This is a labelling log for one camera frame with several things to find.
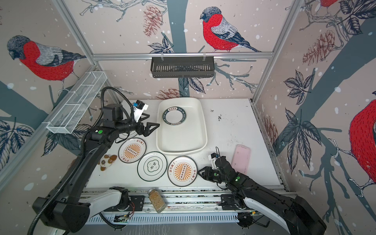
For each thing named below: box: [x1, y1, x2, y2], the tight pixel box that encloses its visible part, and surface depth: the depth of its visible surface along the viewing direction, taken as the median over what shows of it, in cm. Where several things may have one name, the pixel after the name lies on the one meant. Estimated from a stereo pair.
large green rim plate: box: [162, 106, 187, 126], surface depth 110 cm
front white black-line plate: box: [137, 151, 168, 182], surface depth 87 cm
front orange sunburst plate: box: [167, 155, 197, 188], surface depth 85 cm
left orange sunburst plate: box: [117, 137, 147, 164], surface depth 94 cm
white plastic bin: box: [156, 97, 209, 155], surface depth 106 cm
